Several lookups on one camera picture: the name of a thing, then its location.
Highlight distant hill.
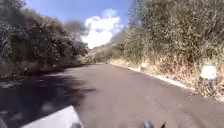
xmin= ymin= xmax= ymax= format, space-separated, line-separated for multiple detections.
xmin=83 ymin=29 xmax=129 ymax=64

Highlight grey asphalt road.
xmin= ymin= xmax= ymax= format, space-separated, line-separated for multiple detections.
xmin=0 ymin=63 xmax=224 ymax=128

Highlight pale concrete road kerb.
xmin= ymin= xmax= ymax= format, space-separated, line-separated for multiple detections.
xmin=109 ymin=63 xmax=224 ymax=103

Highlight dry brushy hillside vegetation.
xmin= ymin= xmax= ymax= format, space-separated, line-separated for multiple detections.
xmin=87 ymin=0 xmax=224 ymax=100

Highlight robot's own part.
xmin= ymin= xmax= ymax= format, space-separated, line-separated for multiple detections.
xmin=143 ymin=120 xmax=167 ymax=128

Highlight dense dark green trees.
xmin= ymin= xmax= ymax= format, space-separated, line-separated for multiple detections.
xmin=0 ymin=0 xmax=90 ymax=77

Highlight white roadside marker post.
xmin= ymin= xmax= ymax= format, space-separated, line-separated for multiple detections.
xmin=200 ymin=65 xmax=218 ymax=81
xmin=140 ymin=62 xmax=148 ymax=70

